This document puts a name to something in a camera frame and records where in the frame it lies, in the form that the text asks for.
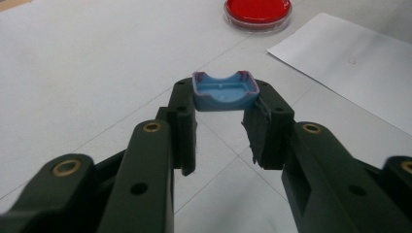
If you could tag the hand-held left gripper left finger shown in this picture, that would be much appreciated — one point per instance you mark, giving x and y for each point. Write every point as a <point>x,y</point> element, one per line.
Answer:
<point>183,136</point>

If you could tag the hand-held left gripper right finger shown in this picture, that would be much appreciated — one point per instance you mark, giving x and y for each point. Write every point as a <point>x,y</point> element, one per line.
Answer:
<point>272,136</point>

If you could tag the blue stamp cap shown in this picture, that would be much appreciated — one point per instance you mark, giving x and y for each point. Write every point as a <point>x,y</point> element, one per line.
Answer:
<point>225,95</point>

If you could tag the white paper sheet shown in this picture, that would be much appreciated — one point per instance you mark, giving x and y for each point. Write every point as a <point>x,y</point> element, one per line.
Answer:
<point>350,68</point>

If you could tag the red round ink pad dish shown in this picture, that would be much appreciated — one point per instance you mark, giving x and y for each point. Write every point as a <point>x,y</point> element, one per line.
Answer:
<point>257,11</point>

